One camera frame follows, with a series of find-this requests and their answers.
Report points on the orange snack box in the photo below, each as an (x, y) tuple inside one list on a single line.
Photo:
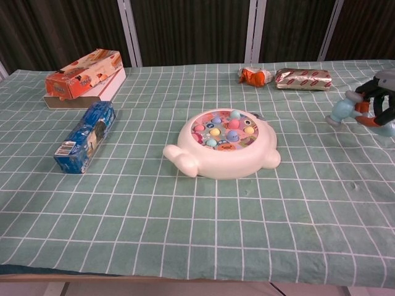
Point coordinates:
[(80, 77)]

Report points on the white frame post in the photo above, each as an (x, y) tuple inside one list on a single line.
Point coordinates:
[(330, 31), (255, 31), (131, 34), (2, 72)]

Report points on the white plastic fishing game toy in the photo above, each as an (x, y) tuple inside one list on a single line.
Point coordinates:
[(222, 166)]

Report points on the green grid tablecloth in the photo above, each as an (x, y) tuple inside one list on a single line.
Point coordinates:
[(197, 200)]

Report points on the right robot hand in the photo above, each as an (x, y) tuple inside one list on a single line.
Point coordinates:
[(385, 115)]

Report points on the crumpled orange snack wrapper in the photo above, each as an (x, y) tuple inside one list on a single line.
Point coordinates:
[(254, 77)]

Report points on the light blue toy hammer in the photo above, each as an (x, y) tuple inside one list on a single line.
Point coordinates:
[(344, 108)]

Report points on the gold red-print snack pack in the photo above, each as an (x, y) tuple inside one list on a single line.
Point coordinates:
[(304, 79)]

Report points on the blue cookie pack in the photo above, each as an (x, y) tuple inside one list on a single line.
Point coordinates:
[(86, 135)]

